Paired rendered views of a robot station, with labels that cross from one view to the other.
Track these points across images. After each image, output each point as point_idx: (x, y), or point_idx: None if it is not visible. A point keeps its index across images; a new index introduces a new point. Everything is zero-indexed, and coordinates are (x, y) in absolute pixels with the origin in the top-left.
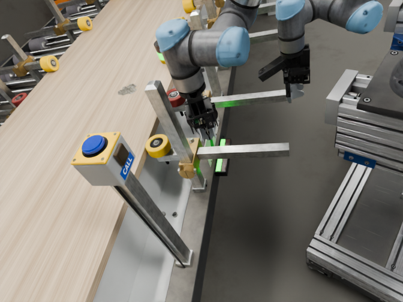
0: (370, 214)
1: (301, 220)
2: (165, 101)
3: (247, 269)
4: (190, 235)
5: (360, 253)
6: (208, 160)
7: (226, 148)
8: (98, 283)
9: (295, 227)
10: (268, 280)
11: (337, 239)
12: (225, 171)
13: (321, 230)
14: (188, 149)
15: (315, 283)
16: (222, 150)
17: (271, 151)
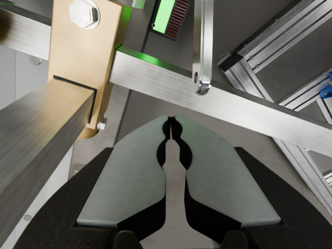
0: (310, 51)
1: (237, 3)
2: None
3: (157, 46)
4: (92, 147)
5: (268, 87)
6: (141, 5)
7: (211, 98)
8: None
9: (226, 11)
10: (174, 62)
11: (259, 69)
12: (176, 37)
13: (251, 55)
14: (72, 133)
15: (213, 75)
16: (193, 101)
17: (310, 149)
